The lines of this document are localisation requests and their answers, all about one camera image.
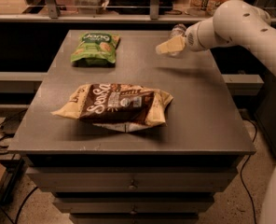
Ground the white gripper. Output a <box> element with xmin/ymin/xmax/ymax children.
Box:
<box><xmin>156</xmin><ymin>21</ymin><xmax>213</xmax><ymax>54</ymax></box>

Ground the clear plastic water bottle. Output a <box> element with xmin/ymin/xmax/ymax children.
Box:
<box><xmin>169</xmin><ymin>23</ymin><xmax>186</xmax><ymax>57</ymax></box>

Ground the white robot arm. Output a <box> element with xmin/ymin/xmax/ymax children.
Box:
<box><xmin>156</xmin><ymin>0</ymin><xmax>276</xmax><ymax>224</ymax></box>

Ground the green rice chip bag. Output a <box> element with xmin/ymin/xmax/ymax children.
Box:
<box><xmin>70</xmin><ymin>32</ymin><xmax>120</xmax><ymax>65</ymax></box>

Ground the brown sea salt snack bag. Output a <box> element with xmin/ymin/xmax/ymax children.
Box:
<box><xmin>52</xmin><ymin>83</ymin><xmax>173</xmax><ymax>133</ymax></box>

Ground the black backpack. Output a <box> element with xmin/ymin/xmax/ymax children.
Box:
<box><xmin>106</xmin><ymin>0</ymin><xmax>175</xmax><ymax>15</ymax></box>

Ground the grey drawer cabinet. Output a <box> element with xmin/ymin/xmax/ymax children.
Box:
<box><xmin>9</xmin><ymin>30</ymin><xmax>255</xmax><ymax>224</ymax></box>

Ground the top drawer metal knob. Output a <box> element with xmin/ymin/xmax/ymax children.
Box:
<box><xmin>128</xmin><ymin>179</ymin><xmax>137</xmax><ymax>190</ymax></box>

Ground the drawer metal knob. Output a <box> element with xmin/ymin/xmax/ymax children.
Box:
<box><xmin>130</xmin><ymin>206</ymin><xmax>137</xmax><ymax>215</ymax></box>
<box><xmin>128</xmin><ymin>179</ymin><xmax>137</xmax><ymax>190</ymax></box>

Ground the black cable right floor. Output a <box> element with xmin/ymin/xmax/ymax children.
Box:
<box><xmin>239</xmin><ymin>119</ymin><xmax>259</xmax><ymax>224</ymax></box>

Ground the metal railing frame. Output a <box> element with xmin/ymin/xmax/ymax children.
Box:
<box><xmin>0</xmin><ymin>0</ymin><xmax>276</xmax><ymax>25</ymax></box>

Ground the black cables left floor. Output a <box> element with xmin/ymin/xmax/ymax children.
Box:
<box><xmin>0</xmin><ymin>109</ymin><xmax>28</xmax><ymax>156</ymax></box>

